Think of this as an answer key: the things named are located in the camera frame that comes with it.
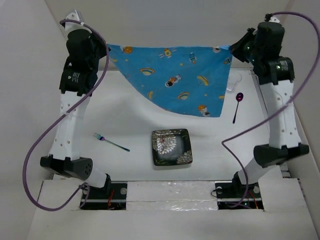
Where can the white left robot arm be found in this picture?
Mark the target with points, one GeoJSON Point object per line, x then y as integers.
{"type": "Point", "coordinates": [78, 78]}

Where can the purple metal spoon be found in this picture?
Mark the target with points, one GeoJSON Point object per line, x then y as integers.
{"type": "Point", "coordinates": [239, 97]}

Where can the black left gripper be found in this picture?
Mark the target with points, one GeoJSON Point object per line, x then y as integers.
{"type": "Point", "coordinates": [101, 43]}

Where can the black floral square plate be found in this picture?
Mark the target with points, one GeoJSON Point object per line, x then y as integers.
{"type": "Point", "coordinates": [171, 147]}

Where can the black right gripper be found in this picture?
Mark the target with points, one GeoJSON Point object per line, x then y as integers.
{"type": "Point", "coordinates": [237, 47]}

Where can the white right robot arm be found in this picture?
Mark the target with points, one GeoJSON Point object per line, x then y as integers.
{"type": "Point", "coordinates": [276, 82]}

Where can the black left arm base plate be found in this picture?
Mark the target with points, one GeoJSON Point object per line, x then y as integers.
{"type": "Point", "coordinates": [112, 199]}

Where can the iridescent metal fork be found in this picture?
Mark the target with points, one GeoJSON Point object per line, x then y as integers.
{"type": "Point", "coordinates": [102, 138]}

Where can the blue patterned cloth napkin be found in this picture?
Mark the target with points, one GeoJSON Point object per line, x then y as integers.
{"type": "Point", "coordinates": [186, 80]}

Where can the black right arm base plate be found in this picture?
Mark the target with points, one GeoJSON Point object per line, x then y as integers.
{"type": "Point", "coordinates": [229, 198]}

